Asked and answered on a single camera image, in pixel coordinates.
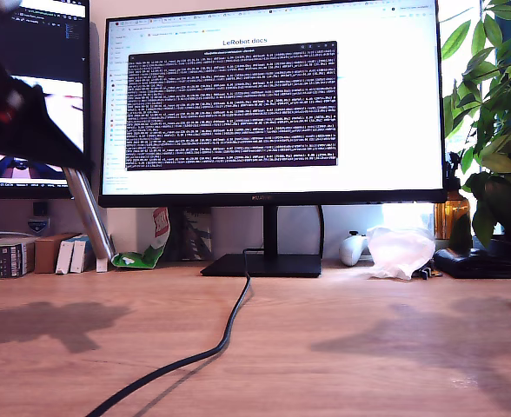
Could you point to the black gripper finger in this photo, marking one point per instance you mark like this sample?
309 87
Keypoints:
51 134

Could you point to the metallic laser pointer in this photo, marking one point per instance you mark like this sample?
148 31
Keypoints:
88 208

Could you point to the black ASUS monitor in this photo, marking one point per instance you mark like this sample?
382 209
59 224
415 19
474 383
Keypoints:
64 52

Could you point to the brown cardboard box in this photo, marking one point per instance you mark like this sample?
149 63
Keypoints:
47 256

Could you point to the white and blue box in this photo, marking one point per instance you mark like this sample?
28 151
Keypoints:
101 266
81 256
64 258

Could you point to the green and white box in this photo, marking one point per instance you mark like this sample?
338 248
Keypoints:
8 260

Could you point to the green chewing gum bag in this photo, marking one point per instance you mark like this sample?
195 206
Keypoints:
142 258

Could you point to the grey patterned box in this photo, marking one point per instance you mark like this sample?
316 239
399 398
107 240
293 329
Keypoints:
197 234

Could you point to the white game controller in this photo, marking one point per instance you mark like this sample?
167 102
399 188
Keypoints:
352 252

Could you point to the black Huawei monitor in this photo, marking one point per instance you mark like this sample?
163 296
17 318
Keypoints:
390 108

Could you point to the white plastic bag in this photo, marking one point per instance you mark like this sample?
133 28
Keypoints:
399 254

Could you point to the amber glass bottle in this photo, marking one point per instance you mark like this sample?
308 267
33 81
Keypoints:
449 217

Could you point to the green leafy plant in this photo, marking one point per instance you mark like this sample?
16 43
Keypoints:
494 108

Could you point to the black wallet pouch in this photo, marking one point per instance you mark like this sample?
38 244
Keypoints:
477 262

